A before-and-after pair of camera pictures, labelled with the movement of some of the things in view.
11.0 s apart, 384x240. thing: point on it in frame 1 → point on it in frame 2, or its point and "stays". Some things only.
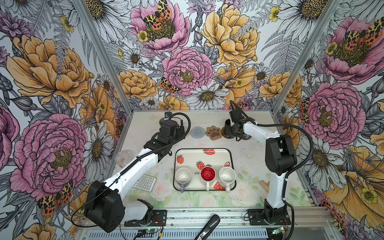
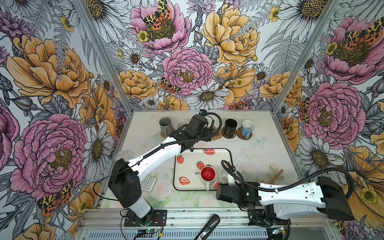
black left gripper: (180, 132) → (208, 131)
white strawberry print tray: (195, 159) stays
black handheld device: (206, 231) stays
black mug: (228, 129) stays
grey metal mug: (165, 122) stays
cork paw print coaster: (214, 132) stays
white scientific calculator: (145, 182) stays
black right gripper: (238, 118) → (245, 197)
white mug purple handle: (183, 176) → (181, 123)
